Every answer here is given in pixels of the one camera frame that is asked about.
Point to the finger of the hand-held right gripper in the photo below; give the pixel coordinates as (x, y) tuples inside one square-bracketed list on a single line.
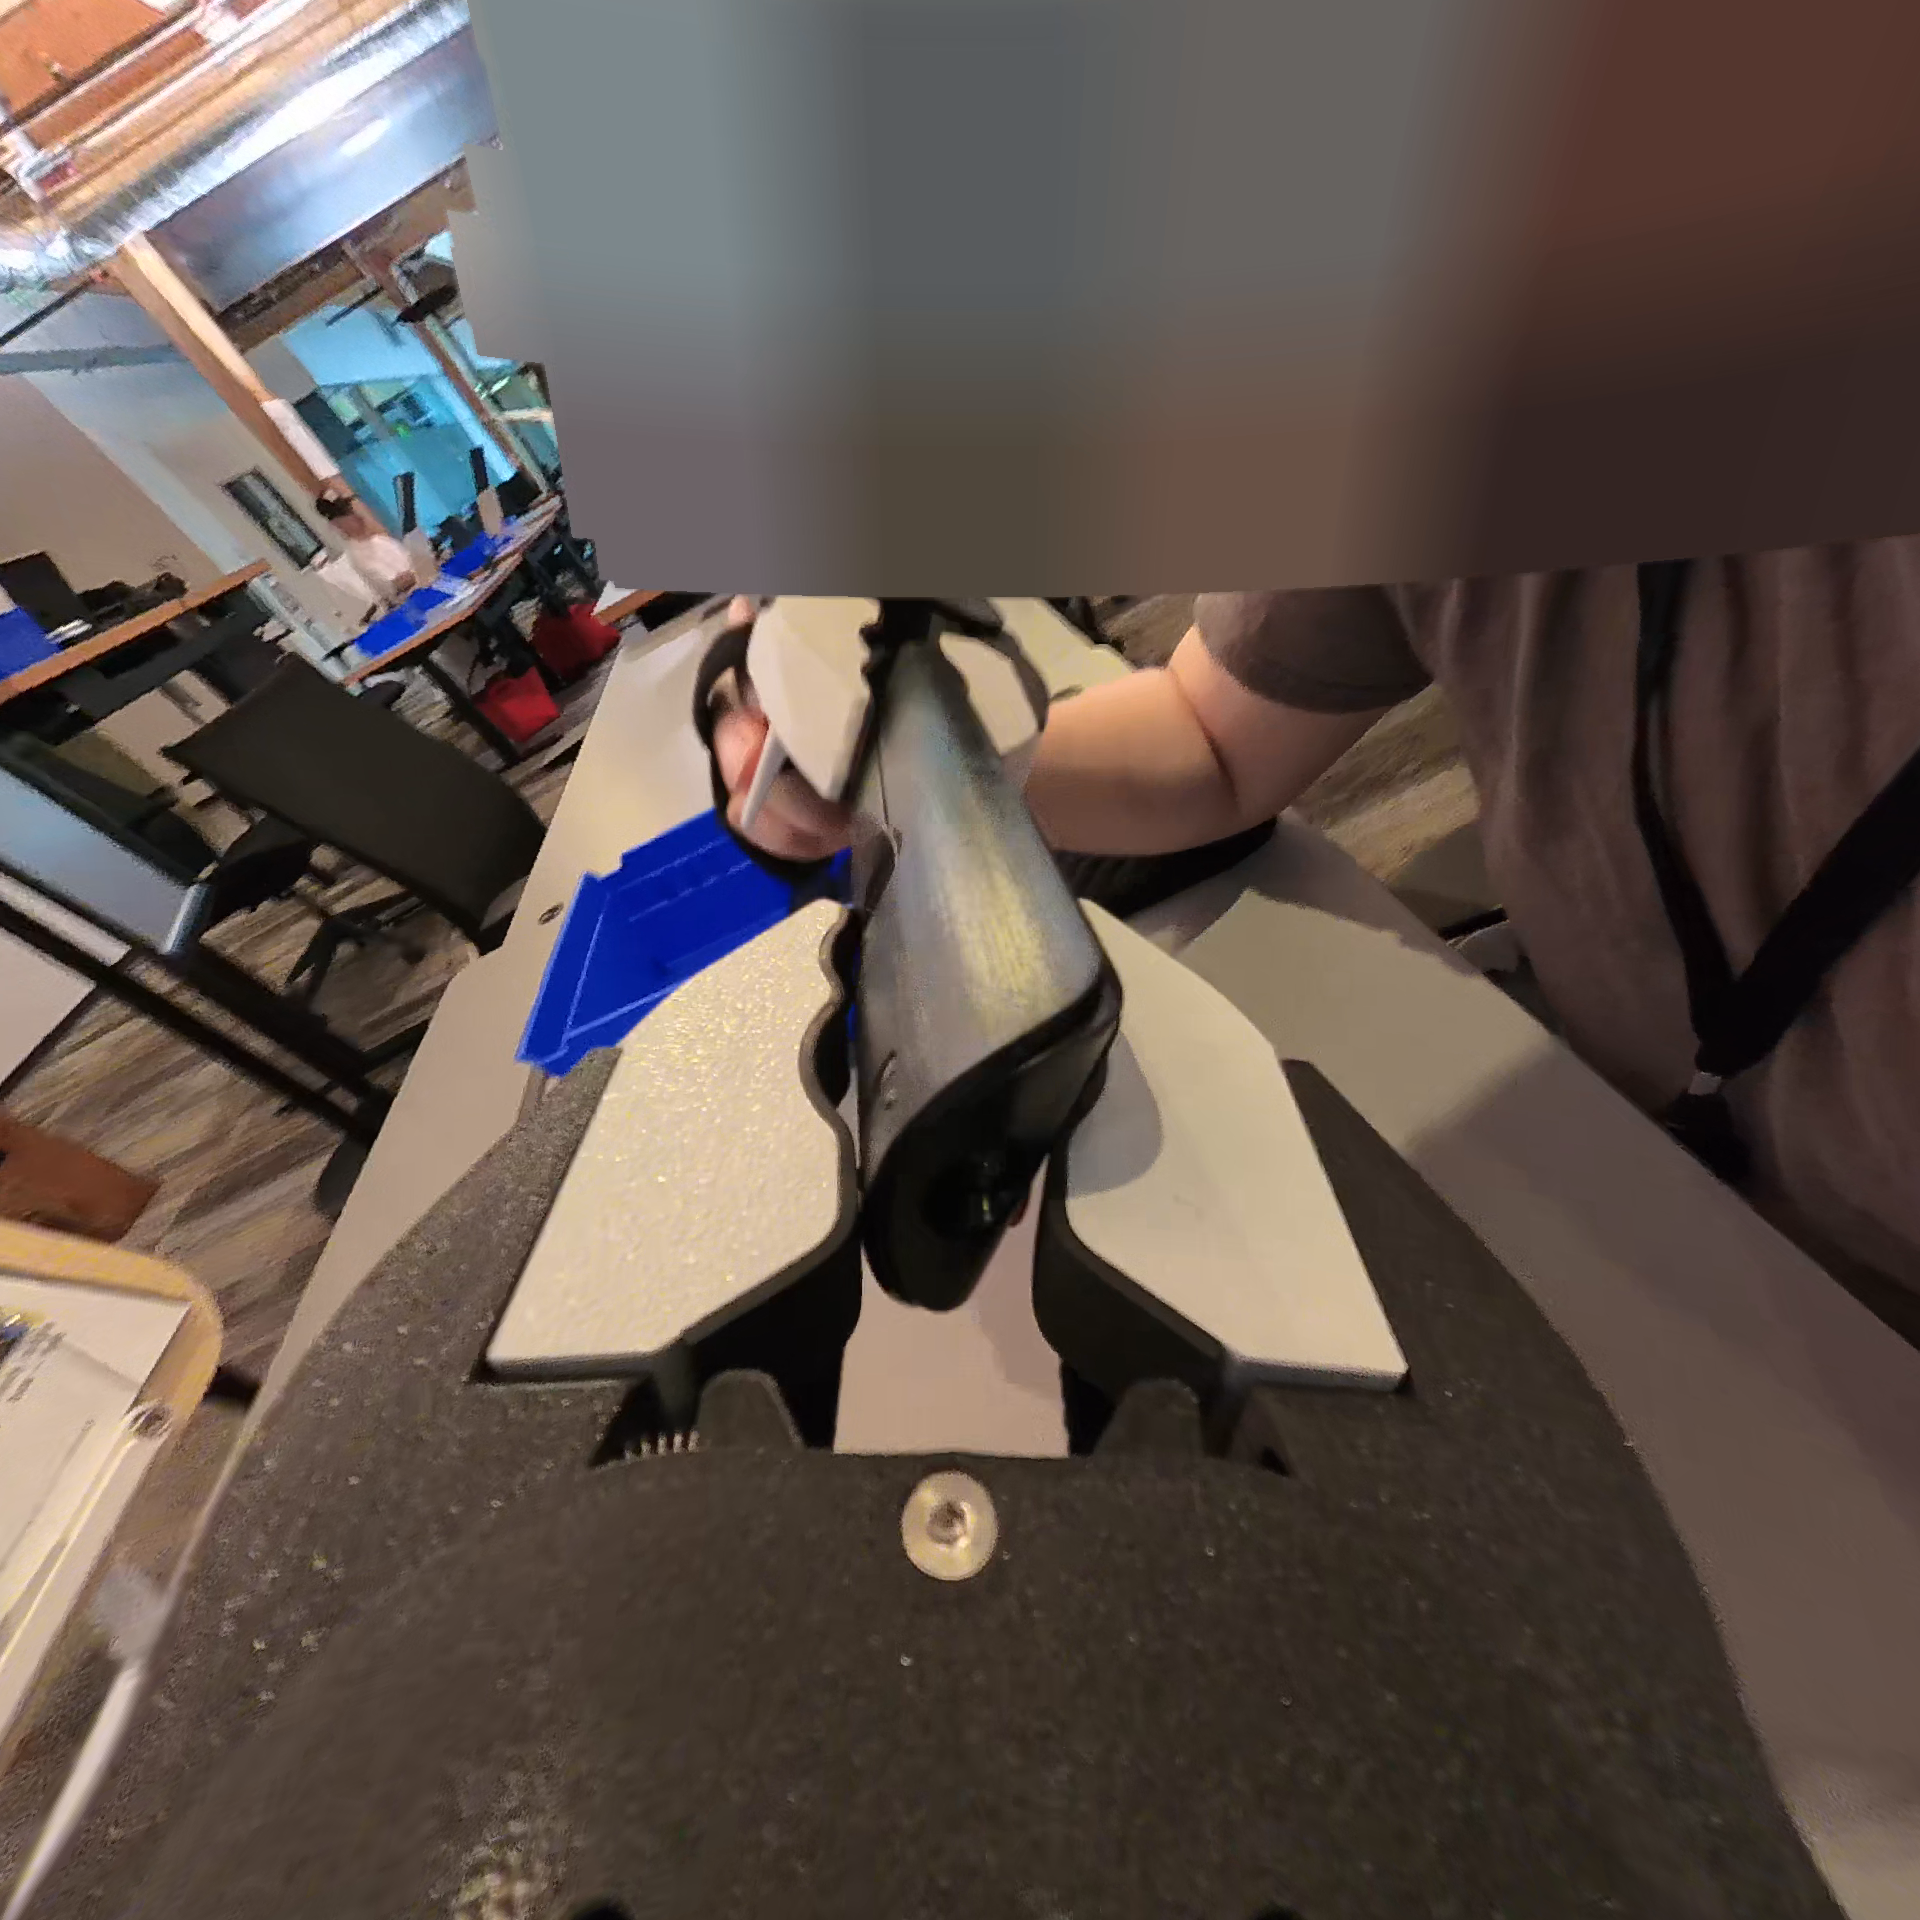
[(1007, 661), (812, 691)]

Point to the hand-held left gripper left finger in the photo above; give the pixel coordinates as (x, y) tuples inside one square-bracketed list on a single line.
[(691, 1200)]

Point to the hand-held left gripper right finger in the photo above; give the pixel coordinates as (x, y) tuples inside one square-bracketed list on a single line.
[(1231, 1200)]

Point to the black remote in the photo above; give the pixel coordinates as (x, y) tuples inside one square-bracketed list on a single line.
[(977, 990)]

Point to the person's right forearm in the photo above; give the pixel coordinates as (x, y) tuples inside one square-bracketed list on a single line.
[(1155, 751)]

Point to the person's right hand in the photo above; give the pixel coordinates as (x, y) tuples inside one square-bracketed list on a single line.
[(786, 812)]

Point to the red storage bin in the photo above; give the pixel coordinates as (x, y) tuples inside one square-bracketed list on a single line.
[(576, 636), (519, 709)]

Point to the blue plastic bin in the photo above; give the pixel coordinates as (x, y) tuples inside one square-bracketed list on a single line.
[(644, 948)]

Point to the black mat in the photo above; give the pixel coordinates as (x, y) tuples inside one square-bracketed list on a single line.
[(1171, 872)]

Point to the black office chair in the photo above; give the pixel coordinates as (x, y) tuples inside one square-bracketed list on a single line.
[(361, 797)]

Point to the instruction sheet on stand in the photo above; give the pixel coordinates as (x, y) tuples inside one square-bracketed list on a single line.
[(187, 1321)]

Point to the person's torso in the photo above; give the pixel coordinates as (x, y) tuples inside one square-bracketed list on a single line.
[(1772, 872)]

